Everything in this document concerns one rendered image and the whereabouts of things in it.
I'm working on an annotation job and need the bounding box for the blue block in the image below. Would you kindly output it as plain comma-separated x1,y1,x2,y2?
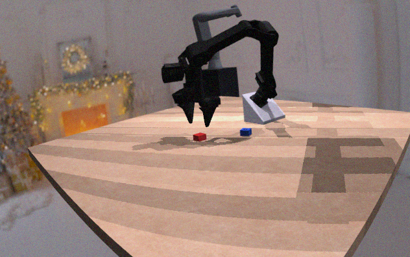
240,128,252,136

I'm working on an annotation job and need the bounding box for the red block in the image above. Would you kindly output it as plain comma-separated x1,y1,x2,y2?
193,132,206,141

